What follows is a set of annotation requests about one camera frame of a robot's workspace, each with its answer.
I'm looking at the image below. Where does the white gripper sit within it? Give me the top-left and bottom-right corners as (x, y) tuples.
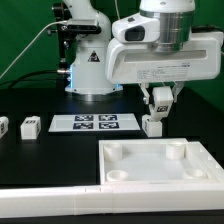
(105, 15), (223, 104)

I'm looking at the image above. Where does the white square table top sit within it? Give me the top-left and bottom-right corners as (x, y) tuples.
(99, 139), (224, 185)

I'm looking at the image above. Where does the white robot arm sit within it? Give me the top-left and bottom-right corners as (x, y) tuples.
(63, 0), (224, 96)

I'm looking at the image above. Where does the white tag sheet base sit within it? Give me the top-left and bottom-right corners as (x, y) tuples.
(49, 114), (140, 132)

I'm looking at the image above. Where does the white L-shaped obstacle fence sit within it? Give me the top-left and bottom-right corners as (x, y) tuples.
(0, 184), (224, 218)

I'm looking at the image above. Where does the white cable behind robot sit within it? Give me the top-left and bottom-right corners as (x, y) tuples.
(114, 0), (122, 21)

